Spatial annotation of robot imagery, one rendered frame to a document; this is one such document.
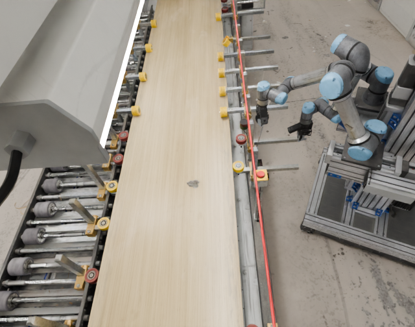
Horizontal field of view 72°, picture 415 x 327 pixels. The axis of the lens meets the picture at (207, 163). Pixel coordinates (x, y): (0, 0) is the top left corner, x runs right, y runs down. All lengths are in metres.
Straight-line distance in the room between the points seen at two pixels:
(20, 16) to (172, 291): 1.55
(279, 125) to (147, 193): 2.01
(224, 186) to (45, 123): 1.69
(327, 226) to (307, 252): 0.30
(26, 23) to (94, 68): 0.07
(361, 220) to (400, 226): 0.29
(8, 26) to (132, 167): 1.93
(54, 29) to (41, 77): 0.08
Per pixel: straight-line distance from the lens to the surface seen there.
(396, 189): 2.04
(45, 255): 2.31
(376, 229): 2.71
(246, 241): 2.03
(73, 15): 0.36
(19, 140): 0.28
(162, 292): 1.70
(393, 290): 2.83
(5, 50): 0.24
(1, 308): 2.19
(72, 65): 0.29
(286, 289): 2.60
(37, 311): 2.16
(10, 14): 0.25
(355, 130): 1.70
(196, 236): 1.76
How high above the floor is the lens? 2.51
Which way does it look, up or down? 53 degrees down
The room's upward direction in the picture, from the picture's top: 10 degrees counter-clockwise
